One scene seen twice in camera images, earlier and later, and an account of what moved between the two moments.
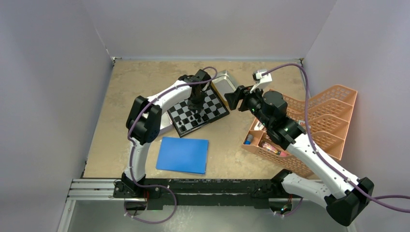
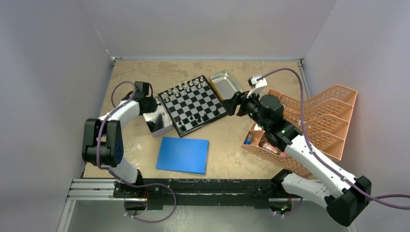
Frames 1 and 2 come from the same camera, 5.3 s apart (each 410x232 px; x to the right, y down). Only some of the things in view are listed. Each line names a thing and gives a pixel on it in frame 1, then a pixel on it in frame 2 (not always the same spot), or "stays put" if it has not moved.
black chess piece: (216, 112) stays put
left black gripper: (198, 107) -> (152, 103)
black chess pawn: (185, 121) stays put
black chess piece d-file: (205, 118) stays put
